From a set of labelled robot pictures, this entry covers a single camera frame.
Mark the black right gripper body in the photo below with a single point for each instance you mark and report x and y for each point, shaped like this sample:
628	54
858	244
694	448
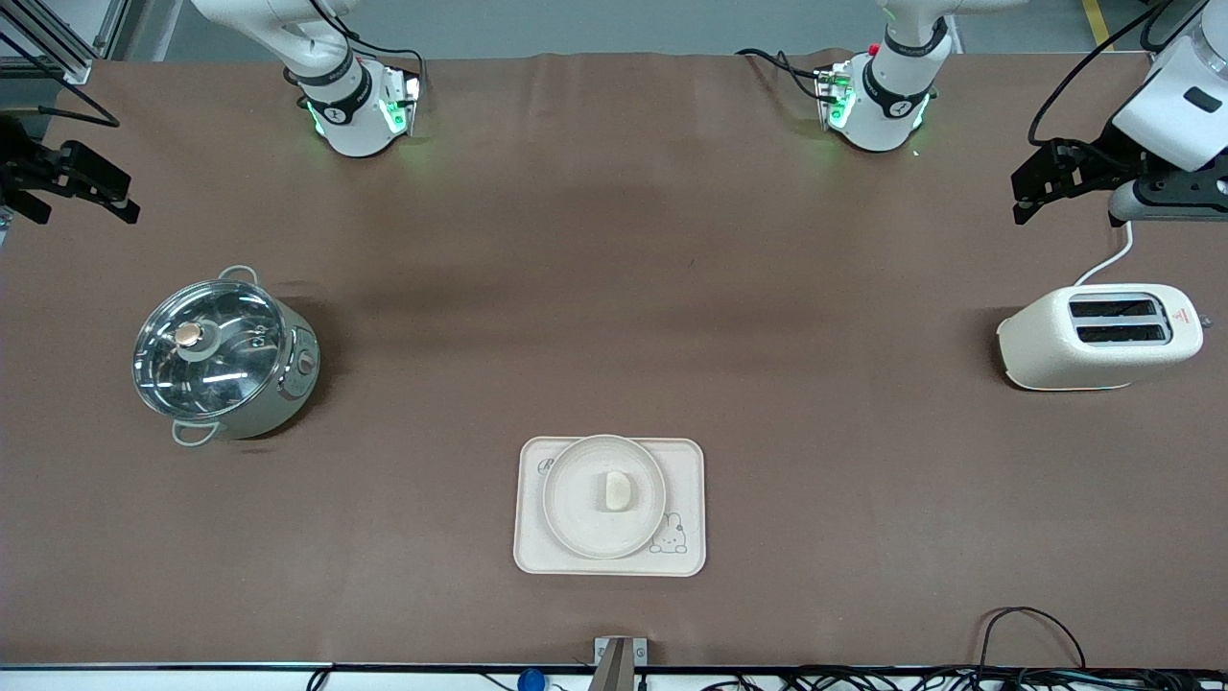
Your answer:
21	163

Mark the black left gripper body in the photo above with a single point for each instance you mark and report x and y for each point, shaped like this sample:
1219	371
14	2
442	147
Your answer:
1093	160

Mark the pale steamed bun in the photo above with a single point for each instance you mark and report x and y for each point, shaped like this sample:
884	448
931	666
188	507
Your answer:
619	491

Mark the cream round plate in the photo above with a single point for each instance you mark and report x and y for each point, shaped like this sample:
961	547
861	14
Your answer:
576	499

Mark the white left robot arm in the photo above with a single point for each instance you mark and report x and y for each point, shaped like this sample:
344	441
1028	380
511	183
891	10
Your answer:
887	96

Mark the cream two-slot toaster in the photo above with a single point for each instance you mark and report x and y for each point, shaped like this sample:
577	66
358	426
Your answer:
1055	355

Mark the glass pot lid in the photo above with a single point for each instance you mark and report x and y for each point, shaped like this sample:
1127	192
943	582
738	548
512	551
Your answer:
206	350

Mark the silver pot with glass lid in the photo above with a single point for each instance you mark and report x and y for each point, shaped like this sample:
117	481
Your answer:
288	384

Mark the brown table cover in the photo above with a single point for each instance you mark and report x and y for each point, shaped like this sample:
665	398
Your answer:
614	269

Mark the cream rabbit print tray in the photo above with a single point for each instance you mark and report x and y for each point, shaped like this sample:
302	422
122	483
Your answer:
537	547

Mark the blue round knob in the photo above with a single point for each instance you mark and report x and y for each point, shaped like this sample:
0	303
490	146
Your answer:
531	680

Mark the aluminium frame profile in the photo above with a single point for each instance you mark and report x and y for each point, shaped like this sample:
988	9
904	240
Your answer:
58	53

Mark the grey metal bracket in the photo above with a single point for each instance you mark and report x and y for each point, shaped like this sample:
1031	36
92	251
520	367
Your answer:
619	662

